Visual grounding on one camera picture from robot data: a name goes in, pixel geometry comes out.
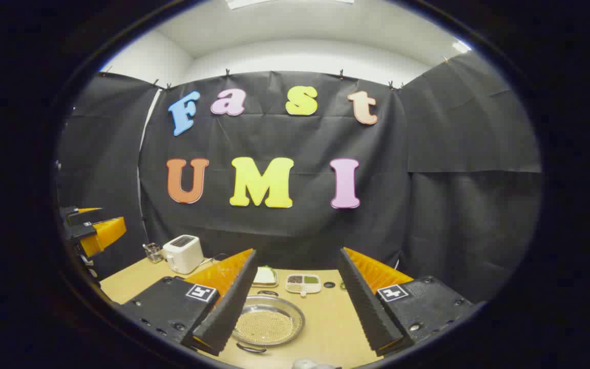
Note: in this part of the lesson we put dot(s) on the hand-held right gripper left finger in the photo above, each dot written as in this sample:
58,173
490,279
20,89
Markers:
228,312

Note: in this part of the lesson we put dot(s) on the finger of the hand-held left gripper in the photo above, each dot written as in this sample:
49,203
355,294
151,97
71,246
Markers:
105,233
82,216

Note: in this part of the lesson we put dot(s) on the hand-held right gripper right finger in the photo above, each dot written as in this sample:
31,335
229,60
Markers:
366,312

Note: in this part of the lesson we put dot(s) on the stainless steel pot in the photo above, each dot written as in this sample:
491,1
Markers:
296,313

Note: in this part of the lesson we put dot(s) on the large soybeans heap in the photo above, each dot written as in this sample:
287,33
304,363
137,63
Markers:
267,328

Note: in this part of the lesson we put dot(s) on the pale sandwich plate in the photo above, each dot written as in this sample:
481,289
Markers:
267,285

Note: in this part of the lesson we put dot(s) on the sandwich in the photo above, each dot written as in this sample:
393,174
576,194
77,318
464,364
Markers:
264,275

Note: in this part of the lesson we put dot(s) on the green mung beans heap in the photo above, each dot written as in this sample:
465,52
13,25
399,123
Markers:
311,280

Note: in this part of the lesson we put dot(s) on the white divided dish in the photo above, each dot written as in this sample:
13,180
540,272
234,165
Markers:
302,288

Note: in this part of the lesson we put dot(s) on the small soybeans heap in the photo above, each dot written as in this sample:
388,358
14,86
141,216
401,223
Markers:
294,287

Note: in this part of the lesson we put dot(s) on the white toaster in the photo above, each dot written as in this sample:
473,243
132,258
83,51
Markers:
182,256

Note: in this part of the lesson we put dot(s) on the dark beans heap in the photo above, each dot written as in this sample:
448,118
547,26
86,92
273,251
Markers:
295,279

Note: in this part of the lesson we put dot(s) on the ceiling light panel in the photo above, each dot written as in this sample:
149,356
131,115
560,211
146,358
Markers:
461,46
254,3

